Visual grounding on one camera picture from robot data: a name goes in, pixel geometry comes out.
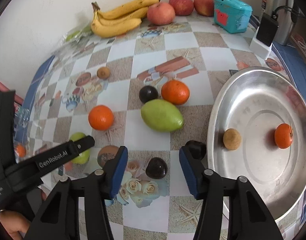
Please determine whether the small green fruit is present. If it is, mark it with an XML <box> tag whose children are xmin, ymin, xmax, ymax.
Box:
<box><xmin>68</xmin><ymin>132</ymin><xmax>92</xmax><ymax>165</ymax></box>

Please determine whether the dark plum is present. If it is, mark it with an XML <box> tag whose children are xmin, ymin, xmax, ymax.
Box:
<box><xmin>139</xmin><ymin>86</ymin><xmax>158</xmax><ymax>103</ymax></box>
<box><xmin>145</xmin><ymin>157</ymin><xmax>168</xmax><ymax>179</ymax></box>
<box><xmin>185</xmin><ymin>140</ymin><xmax>207</xmax><ymax>167</ymax></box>

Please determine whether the large green mango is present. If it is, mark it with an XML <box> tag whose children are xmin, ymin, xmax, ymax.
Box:
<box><xmin>140</xmin><ymin>99</ymin><xmax>184</xmax><ymax>132</ymax></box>

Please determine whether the person's left hand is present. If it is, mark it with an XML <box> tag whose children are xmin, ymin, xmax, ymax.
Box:
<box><xmin>0</xmin><ymin>210</ymin><xmax>30</xmax><ymax>240</ymax></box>

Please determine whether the small orange far left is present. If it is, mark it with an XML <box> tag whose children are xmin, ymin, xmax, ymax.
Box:
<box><xmin>15</xmin><ymin>143</ymin><xmax>26</xmax><ymax>158</ymax></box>

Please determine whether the brown longan in bowl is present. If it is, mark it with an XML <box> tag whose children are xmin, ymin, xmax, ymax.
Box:
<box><xmin>223</xmin><ymin>128</ymin><xmax>241</xmax><ymax>151</ymax></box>

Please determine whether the orange in bowl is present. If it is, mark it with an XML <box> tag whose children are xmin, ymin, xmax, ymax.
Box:
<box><xmin>274</xmin><ymin>123</ymin><xmax>293</xmax><ymax>149</ymax></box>

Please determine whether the large steel bowl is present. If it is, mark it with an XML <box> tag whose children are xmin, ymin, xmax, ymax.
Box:
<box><xmin>207</xmin><ymin>67</ymin><xmax>306</xmax><ymax>222</ymax></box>

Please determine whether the small brown longan on table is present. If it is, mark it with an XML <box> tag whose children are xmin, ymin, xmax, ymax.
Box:
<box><xmin>96</xmin><ymin>67</ymin><xmax>110</xmax><ymax>80</ymax></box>

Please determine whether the clear plastic fruit tray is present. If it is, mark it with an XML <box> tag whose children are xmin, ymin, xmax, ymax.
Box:
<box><xmin>53</xmin><ymin>22</ymin><xmax>93</xmax><ymax>56</ymax></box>

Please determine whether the checkered printed tablecloth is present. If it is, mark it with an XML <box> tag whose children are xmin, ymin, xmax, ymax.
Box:
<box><xmin>16</xmin><ymin>14</ymin><xmax>306</xmax><ymax>239</ymax></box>

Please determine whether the yellow banana bunch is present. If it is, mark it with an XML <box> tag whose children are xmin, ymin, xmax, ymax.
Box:
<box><xmin>90</xmin><ymin>0</ymin><xmax>160</xmax><ymax>38</ymax></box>

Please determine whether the black power adapter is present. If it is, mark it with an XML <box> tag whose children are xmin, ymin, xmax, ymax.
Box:
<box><xmin>256</xmin><ymin>12</ymin><xmax>279</xmax><ymax>47</ymax></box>

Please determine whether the pale red front apple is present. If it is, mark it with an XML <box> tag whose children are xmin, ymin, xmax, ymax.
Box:
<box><xmin>147</xmin><ymin>2</ymin><xmax>176</xmax><ymax>25</ymax></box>

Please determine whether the teal toy box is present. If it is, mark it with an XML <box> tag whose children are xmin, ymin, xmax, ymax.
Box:
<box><xmin>214</xmin><ymin>0</ymin><xmax>253</xmax><ymax>34</ymax></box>

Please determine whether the red middle apple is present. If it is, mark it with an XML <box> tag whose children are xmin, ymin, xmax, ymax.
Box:
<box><xmin>169</xmin><ymin>0</ymin><xmax>194</xmax><ymax>16</ymax></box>

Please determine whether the red right apple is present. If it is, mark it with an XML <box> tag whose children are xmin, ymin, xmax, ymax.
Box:
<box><xmin>194</xmin><ymin>0</ymin><xmax>214</xmax><ymax>17</ymax></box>

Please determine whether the stainless steel kettle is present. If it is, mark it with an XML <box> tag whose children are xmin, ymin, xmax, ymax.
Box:
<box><xmin>260</xmin><ymin>0</ymin><xmax>300</xmax><ymax>46</ymax></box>

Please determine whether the black cable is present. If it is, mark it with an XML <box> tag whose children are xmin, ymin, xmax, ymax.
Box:
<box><xmin>272</xmin><ymin>4</ymin><xmax>306</xmax><ymax>20</ymax></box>

